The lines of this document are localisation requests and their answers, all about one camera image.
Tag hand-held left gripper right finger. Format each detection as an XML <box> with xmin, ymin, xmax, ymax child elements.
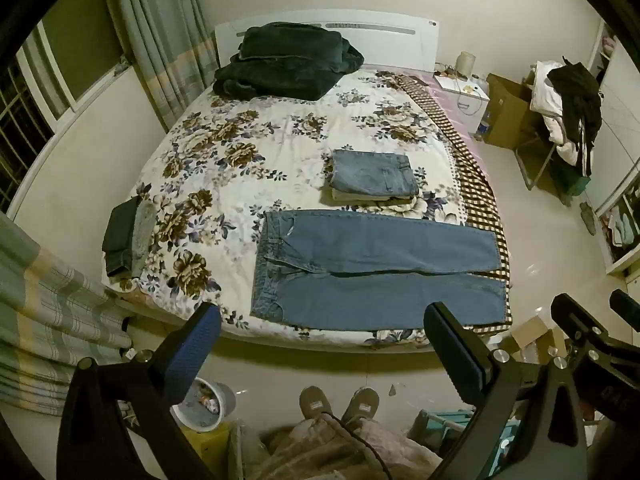
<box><xmin>423</xmin><ymin>301</ymin><xmax>589</xmax><ymax>480</ymax></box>

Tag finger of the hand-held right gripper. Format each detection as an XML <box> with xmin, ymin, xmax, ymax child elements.
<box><xmin>608</xmin><ymin>288</ymin><xmax>640</xmax><ymax>334</ymax></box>
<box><xmin>551</xmin><ymin>293</ymin><xmax>609</xmax><ymax>352</ymax></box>

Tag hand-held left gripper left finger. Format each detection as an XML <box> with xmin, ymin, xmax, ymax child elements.
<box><xmin>56</xmin><ymin>302</ymin><xmax>222</xmax><ymax>480</ymax></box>

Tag blue jeans pants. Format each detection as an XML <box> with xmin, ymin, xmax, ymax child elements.
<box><xmin>249</xmin><ymin>210</ymin><xmax>507</xmax><ymax>332</ymax></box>

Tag folded grey pants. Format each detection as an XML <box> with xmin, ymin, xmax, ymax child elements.
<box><xmin>131</xmin><ymin>200</ymin><xmax>160</xmax><ymax>278</ymax></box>

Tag folded dark pants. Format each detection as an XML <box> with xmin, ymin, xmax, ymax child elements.
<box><xmin>101</xmin><ymin>196</ymin><xmax>143</xmax><ymax>278</ymax></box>

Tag small cardboard box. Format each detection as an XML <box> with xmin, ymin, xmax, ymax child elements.
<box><xmin>512</xmin><ymin>316</ymin><xmax>551</xmax><ymax>353</ymax></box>

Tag white trash bin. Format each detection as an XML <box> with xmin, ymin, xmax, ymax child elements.
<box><xmin>170</xmin><ymin>377</ymin><xmax>237</xmax><ymax>433</ymax></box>

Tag teal basket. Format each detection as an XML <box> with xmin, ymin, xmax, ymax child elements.
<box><xmin>410</xmin><ymin>407</ymin><xmax>521</xmax><ymax>461</ymax></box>

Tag teal folded clothes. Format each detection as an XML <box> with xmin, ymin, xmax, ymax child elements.
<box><xmin>607</xmin><ymin>205</ymin><xmax>640</xmax><ymax>248</ymax></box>

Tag green slipper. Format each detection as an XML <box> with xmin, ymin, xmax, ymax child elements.
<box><xmin>579</xmin><ymin>201</ymin><xmax>598</xmax><ymax>236</ymax></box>

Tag yellow box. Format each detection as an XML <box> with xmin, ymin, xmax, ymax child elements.
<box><xmin>177</xmin><ymin>422</ymin><xmax>233</xmax><ymax>480</ymax></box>

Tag person's right grey slipper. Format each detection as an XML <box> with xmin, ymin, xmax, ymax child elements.
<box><xmin>340</xmin><ymin>387</ymin><xmax>381</xmax><ymax>428</ymax></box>

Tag person's grey slipper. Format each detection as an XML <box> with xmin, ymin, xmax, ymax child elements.
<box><xmin>299</xmin><ymin>386</ymin><xmax>333</xmax><ymax>423</ymax></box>
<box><xmin>340</xmin><ymin>387</ymin><xmax>381</xmax><ymax>428</ymax></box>

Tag person's left grey slipper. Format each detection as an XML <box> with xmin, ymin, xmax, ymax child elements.
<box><xmin>299</xmin><ymin>386</ymin><xmax>333</xmax><ymax>423</ymax></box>

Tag green plaid curtain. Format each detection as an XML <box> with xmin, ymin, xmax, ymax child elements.
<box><xmin>0</xmin><ymin>210</ymin><xmax>133</xmax><ymax>403</ymax></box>
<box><xmin>100</xmin><ymin>0</ymin><xmax>221</xmax><ymax>133</ymax></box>

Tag person's beige fluffy robe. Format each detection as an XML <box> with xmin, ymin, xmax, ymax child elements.
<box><xmin>235</xmin><ymin>415</ymin><xmax>443</xmax><ymax>480</ymax></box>

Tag brown checkered blanket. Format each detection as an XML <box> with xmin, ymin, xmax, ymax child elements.
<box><xmin>395</xmin><ymin>72</ymin><xmax>513</xmax><ymax>336</ymax></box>

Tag white wardrobe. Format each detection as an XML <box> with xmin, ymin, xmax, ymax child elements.
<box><xmin>582</xmin><ymin>20</ymin><xmax>640</xmax><ymax>276</ymax></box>

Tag black garment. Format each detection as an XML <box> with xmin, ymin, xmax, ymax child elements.
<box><xmin>546</xmin><ymin>62</ymin><xmax>603</xmax><ymax>177</ymax></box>

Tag large cardboard box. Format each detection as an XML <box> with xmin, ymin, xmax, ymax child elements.
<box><xmin>482</xmin><ymin>73</ymin><xmax>543</xmax><ymax>150</ymax></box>

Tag white clothes pile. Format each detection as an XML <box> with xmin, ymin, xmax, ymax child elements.
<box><xmin>529</xmin><ymin>60</ymin><xmax>581</xmax><ymax>166</ymax></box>

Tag floral bed blanket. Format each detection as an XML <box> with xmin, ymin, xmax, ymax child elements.
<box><xmin>102</xmin><ymin>67</ymin><xmax>501</xmax><ymax>351</ymax></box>

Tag white nightstand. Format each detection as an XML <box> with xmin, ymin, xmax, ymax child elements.
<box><xmin>434</xmin><ymin>74</ymin><xmax>491</xmax><ymax>116</ymax></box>

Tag pink bed sheet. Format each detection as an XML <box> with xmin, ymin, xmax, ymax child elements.
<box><xmin>410</xmin><ymin>71</ymin><xmax>483</xmax><ymax>141</ymax></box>

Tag dark green fleece blanket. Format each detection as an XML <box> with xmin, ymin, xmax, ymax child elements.
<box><xmin>214</xmin><ymin>22</ymin><xmax>366</xmax><ymax>101</ymax></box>

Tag white bed headboard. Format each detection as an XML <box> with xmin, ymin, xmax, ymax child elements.
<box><xmin>214</xmin><ymin>8</ymin><xmax>441</xmax><ymax>73</ymax></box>

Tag black cable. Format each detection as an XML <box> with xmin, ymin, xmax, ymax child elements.
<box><xmin>320</xmin><ymin>411</ymin><xmax>391</xmax><ymax>480</ymax></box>

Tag metal frame chair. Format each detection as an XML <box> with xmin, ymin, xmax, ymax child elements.
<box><xmin>515</xmin><ymin>110</ymin><xmax>591</xmax><ymax>206</ymax></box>

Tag window with white frame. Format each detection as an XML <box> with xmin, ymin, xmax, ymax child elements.
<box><xmin>0</xmin><ymin>20</ymin><xmax>126</xmax><ymax>211</ymax></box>

